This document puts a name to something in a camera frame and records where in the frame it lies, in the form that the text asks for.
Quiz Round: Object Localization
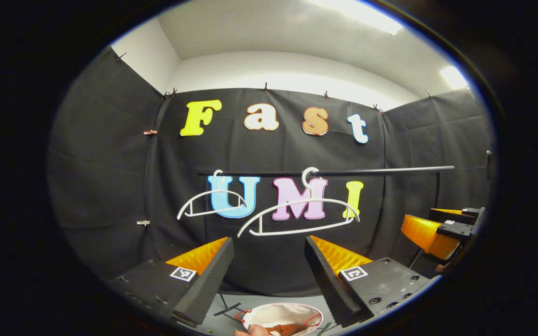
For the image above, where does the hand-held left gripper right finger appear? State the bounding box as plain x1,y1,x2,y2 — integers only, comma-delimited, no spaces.
304,235,442,327

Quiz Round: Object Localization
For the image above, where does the black clothes rack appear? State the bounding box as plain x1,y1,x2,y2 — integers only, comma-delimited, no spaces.
198,166,456,335

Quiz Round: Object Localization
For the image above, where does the orange corduroy jacket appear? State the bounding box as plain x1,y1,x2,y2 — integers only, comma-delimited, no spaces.
263,322,311,336

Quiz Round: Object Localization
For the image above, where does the white plastic clothes hanger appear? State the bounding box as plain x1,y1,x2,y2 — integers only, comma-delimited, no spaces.
177,169,248,221
237,167,361,238

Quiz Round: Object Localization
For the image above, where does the white pink laundry hamper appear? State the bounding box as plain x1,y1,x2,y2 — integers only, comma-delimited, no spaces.
235,302,324,336

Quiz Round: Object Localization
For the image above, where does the row of black backdrop clips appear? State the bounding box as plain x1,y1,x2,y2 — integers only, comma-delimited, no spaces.
115,52,433,115

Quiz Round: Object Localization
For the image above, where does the small ceiling light panel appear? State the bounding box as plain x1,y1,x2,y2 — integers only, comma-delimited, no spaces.
439,65,469,90

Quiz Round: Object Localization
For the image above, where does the black backdrop cloth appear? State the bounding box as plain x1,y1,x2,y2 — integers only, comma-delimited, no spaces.
47,47,494,299

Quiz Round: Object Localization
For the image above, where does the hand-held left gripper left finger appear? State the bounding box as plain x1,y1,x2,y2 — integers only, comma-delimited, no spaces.
109,237,235,327

